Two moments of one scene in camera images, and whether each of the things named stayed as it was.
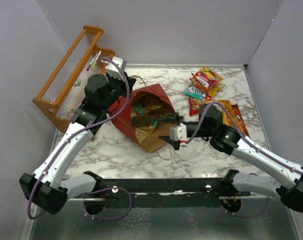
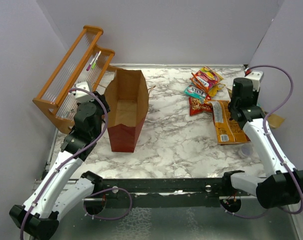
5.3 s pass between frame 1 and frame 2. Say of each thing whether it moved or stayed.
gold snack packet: moved
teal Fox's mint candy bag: stayed
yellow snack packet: stayed
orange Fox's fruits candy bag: stayed
